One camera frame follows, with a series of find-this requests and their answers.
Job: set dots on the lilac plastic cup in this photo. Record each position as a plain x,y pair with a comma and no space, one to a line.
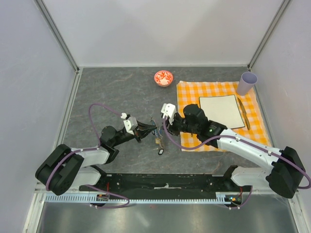
246,83

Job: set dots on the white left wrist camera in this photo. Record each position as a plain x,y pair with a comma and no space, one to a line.
130,123

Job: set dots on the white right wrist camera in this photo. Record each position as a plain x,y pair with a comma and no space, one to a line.
168,112

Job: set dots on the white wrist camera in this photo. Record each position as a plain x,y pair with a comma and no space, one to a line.
130,123
168,112

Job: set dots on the gold knife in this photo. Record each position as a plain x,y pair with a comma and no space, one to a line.
244,114

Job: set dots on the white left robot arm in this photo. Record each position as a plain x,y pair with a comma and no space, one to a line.
68,167

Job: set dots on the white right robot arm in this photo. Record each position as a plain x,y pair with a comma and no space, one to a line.
280,170

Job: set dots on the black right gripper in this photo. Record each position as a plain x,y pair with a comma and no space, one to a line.
171,128

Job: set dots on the blue key tag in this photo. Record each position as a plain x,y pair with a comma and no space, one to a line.
157,133

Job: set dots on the red patterned bowl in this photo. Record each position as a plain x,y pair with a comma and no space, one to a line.
163,78

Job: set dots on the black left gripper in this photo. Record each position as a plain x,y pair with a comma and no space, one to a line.
142,130

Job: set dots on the large keyring with keys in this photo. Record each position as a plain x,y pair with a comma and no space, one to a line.
158,140

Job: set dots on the orange checkered cloth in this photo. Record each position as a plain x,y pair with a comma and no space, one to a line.
190,92

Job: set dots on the white cable duct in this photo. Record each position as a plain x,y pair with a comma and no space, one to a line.
96,199

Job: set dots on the white square plate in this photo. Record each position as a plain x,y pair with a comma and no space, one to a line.
222,109

